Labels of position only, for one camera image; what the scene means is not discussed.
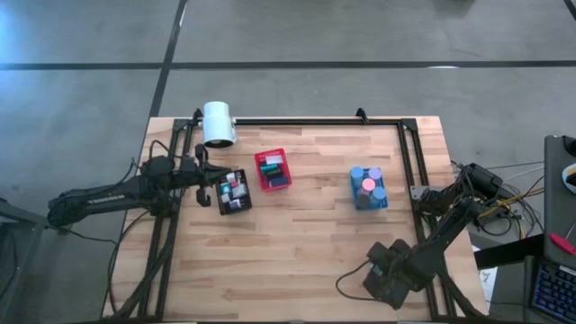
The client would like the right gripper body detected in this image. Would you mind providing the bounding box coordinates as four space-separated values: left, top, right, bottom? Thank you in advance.
362 240 413 311

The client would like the blue plastic basket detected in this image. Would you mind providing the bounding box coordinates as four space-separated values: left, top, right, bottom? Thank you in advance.
349 166 389 212

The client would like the red plastic basket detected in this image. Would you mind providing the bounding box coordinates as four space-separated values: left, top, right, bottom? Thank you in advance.
253 148 293 194

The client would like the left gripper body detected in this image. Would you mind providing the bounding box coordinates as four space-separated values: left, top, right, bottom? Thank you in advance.
179 143 215 208

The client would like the black desk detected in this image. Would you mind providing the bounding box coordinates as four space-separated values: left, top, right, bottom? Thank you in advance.
542 134 576 260

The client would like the black plastic basket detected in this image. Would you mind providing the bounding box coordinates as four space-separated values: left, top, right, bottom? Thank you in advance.
215 169 253 216

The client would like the black metal stand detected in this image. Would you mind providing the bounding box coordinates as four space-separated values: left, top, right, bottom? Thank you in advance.
0 197 73 324

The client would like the red handled tool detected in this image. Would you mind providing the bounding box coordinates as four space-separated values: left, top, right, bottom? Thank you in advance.
547 232 576 257

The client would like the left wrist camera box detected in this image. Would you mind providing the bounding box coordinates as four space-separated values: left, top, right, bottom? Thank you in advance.
141 155 175 177

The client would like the white cylindrical lamp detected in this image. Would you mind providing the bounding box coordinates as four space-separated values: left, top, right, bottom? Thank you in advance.
201 101 238 149

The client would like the white paper sheet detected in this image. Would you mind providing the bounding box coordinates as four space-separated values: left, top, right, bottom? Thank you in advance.
472 245 499 311

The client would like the tangle of cables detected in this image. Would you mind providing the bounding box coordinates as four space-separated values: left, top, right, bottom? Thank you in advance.
449 159 548 239

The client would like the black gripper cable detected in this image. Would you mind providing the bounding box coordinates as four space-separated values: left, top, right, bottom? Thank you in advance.
335 259 375 302

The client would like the black keyboard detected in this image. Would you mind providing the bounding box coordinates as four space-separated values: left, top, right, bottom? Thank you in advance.
530 260 576 324

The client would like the black aluminium table frame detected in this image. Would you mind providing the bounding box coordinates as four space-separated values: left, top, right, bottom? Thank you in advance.
101 107 491 324

